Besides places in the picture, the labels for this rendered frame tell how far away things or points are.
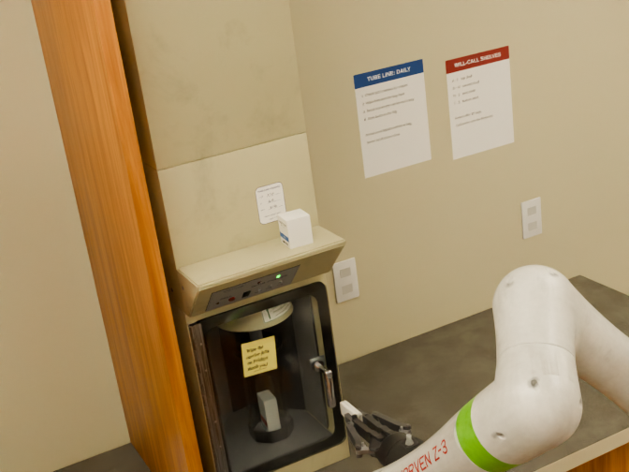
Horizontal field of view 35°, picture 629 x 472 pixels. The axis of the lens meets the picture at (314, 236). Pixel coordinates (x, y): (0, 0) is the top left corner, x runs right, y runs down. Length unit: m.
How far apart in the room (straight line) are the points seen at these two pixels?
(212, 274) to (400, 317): 1.01
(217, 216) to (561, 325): 0.79
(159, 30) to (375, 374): 1.18
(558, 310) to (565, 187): 1.60
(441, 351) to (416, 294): 0.19
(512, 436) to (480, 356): 1.29
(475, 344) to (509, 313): 1.29
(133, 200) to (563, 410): 0.85
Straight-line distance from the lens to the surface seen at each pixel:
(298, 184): 2.02
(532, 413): 1.37
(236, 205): 1.97
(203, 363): 2.04
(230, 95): 1.93
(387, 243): 2.70
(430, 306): 2.85
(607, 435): 2.36
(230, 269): 1.91
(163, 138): 1.89
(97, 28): 1.73
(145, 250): 1.83
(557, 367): 1.40
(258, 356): 2.09
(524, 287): 1.46
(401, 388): 2.57
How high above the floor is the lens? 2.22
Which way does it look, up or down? 21 degrees down
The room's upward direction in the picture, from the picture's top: 8 degrees counter-clockwise
